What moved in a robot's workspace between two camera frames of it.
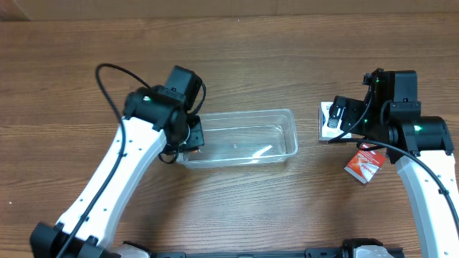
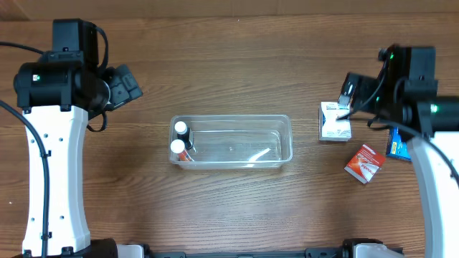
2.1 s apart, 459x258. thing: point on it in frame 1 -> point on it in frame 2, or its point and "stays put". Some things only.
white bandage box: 325,132 stays put
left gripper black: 196,133 -> 126,86
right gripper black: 344,112 -> 351,90
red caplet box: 365,164 stays put
